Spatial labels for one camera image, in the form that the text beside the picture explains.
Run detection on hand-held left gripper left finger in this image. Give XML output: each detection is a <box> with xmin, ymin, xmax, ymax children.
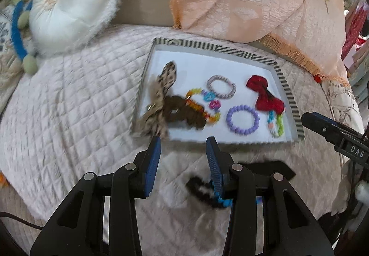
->
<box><xmin>30</xmin><ymin>135</ymin><xmax>162</xmax><ymax>256</ymax></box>

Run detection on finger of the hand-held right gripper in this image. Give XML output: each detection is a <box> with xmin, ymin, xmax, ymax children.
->
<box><xmin>301</xmin><ymin>112</ymin><xmax>364</xmax><ymax>147</ymax></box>

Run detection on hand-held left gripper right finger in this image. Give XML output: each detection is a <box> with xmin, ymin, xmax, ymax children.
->
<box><xmin>205</xmin><ymin>136</ymin><xmax>335</xmax><ymax>256</ymax></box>

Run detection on black scrunchie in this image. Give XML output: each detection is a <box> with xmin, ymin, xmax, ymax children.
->
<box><xmin>185</xmin><ymin>176</ymin><xmax>228</xmax><ymax>209</ymax></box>

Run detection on blue bead bracelet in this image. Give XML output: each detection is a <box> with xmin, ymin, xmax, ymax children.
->
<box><xmin>212</xmin><ymin>181</ymin><xmax>233</xmax><ymax>207</ymax></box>

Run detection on leopard print hair bow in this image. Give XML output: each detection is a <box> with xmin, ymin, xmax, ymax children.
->
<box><xmin>132</xmin><ymin>60</ymin><xmax>178</xmax><ymax>140</ymax></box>

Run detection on striped rim white tray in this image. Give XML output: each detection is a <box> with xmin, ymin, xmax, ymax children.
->
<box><xmin>131</xmin><ymin>37</ymin><xmax>305</xmax><ymax>146</ymax></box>

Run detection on pale floral cloth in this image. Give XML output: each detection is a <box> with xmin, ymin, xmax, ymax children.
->
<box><xmin>320</xmin><ymin>80</ymin><xmax>367</xmax><ymax>136</ymax></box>

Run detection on red hair bow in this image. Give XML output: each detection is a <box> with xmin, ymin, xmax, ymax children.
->
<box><xmin>246</xmin><ymin>74</ymin><xmax>286</xmax><ymax>116</ymax></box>

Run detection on brown scrunchie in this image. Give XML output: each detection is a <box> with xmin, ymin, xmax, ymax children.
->
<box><xmin>161</xmin><ymin>95</ymin><xmax>208</xmax><ymax>131</ymax></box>

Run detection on quilted cream sofa cover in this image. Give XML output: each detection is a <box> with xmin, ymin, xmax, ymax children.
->
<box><xmin>0</xmin><ymin>24</ymin><xmax>346</xmax><ymax>256</ymax></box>

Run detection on red patterned cloth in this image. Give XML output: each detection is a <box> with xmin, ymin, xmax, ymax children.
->
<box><xmin>342</xmin><ymin>0</ymin><xmax>369</xmax><ymax>61</ymax></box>

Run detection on floral embroidered cushion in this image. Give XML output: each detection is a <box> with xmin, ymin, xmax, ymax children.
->
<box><xmin>0</xmin><ymin>5</ymin><xmax>29</xmax><ymax>114</ymax></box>

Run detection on round white fringed cushion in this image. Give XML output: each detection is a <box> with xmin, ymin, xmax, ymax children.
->
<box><xmin>29</xmin><ymin>0</ymin><xmax>124</xmax><ymax>58</ymax></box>

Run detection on blue plush toy green pompoms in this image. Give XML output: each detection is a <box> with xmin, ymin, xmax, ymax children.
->
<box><xmin>3</xmin><ymin>0</ymin><xmax>55</xmax><ymax>75</ymax></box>

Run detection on purple bead bracelet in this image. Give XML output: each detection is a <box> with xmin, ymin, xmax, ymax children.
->
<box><xmin>226</xmin><ymin>104</ymin><xmax>260</xmax><ymax>133</ymax></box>

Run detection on small pastel bead bracelet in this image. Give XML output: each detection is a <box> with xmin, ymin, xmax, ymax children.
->
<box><xmin>267</xmin><ymin>110</ymin><xmax>286</xmax><ymax>138</ymax></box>

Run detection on multicolour bead bracelet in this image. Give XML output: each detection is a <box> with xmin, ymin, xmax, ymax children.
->
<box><xmin>184</xmin><ymin>87</ymin><xmax>222</xmax><ymax>124</ymax></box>

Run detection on pink white twisted hair tie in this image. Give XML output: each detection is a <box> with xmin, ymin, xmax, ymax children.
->
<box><xmin>206</xmin><ymin>74</ymin><xmax>237</xmax><ymax>100</ymax></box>

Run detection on black cable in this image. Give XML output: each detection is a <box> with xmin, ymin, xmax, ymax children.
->
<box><xmin>0</xmin><ymin>211</ymin><xmax>44</xmax><ymax>230</ymax></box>

